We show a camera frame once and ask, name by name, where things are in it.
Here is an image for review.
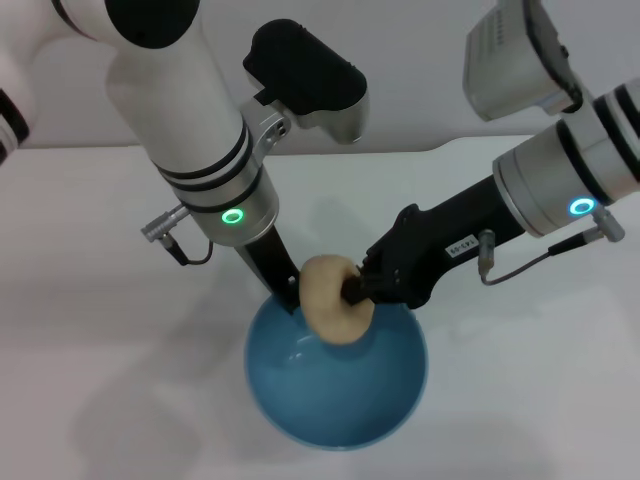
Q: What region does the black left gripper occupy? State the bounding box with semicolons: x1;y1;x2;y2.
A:
234;227;303;316

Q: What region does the left arm cable with connector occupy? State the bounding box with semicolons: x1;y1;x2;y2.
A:
139;209;217;266

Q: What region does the right arm cable with connector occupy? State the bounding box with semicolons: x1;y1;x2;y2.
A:
477;209;626;287

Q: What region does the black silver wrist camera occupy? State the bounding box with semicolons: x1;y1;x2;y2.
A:
462;0;587;121
239;19;372;166

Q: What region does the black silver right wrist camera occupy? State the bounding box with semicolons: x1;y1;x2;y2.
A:
462;0;587;121

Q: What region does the round beige egg yolk pastry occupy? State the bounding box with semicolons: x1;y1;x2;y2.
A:
298;254;375;346

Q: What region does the blue ceramic bowl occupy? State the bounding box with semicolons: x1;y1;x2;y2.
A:
243;294;429;452

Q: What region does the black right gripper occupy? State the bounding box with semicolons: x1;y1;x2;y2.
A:
341;175;525;309

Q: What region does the arm cable with connector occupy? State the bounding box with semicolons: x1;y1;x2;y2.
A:
139;209;217;266
477;209;626;287

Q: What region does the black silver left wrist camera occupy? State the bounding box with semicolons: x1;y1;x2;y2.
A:
239;19;372;166

